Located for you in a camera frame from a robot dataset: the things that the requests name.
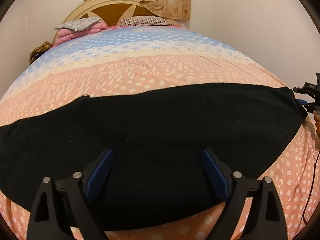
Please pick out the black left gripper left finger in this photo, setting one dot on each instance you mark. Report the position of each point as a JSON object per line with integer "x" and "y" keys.
{"x": 60, "y": 203}

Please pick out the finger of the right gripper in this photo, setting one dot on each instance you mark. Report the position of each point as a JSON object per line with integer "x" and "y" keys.
{"x": 302, "y": 102}

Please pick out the black pants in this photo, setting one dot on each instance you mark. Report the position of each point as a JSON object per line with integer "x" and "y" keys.
{"x": 157, "y": 137}

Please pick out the person right hand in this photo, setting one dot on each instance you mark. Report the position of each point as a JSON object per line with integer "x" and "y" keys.
{"x": 317, "y": 122}

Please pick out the brown furry item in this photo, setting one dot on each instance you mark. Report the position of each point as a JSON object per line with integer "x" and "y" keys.
{"x": 38, "y": 51}

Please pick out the pink blue patterned bedspread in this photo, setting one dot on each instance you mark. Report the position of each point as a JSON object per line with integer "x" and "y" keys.
{"x": 138, "y": 59}

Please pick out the pink folded blanket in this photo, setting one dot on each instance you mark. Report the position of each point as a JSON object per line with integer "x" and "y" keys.
{"x": 65, "y": 35}

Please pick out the striped pink pillow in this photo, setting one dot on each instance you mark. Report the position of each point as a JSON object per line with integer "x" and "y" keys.
{"x": 145, "y": 21}

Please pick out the grey patterned pillow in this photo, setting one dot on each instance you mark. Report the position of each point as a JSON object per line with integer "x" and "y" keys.
{"x": 80, "y": 24}

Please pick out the cream wooden headboard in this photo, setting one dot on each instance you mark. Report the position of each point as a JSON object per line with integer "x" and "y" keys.
{"x": 110, "y": 11}

